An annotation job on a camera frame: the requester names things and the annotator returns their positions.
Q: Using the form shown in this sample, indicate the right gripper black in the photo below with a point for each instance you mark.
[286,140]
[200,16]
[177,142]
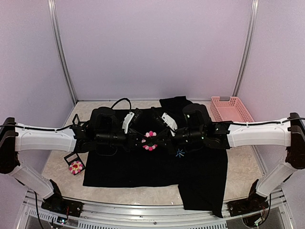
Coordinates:
[167,143]

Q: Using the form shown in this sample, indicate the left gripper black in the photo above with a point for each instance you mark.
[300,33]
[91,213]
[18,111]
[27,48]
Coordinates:
[132,143]

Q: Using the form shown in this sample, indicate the flower brooch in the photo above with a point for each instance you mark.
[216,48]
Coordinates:
[76,167]
[148,143]

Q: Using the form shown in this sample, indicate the black t-shirt blue logo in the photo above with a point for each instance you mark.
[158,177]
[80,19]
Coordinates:
[200,172]

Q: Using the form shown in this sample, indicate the pink plastic basket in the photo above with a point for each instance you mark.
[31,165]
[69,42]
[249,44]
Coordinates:
[229,109]

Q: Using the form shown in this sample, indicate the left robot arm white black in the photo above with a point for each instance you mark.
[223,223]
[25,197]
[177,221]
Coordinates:
[103,129]

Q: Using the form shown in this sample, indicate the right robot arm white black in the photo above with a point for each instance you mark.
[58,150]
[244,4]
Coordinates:
[288,132]

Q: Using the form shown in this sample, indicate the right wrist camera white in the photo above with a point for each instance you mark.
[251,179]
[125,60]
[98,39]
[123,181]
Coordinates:
[165,120]

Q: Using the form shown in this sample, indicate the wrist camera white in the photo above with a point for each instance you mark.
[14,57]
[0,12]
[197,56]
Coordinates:
[131,118]
[165,120]

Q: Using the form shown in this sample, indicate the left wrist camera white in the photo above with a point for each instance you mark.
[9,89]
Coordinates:
[131,118]

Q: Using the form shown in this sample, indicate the front aluminium rail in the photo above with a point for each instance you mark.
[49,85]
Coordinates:
[97,215]

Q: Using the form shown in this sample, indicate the right aluminium frame post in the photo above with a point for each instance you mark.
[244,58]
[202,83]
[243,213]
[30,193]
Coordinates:
[247,47]

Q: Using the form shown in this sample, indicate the aluminium frame post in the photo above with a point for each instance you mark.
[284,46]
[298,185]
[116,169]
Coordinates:
[247,47]
[60,50]

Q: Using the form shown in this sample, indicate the left aluminium frame post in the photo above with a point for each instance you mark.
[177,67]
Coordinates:
[60,50]

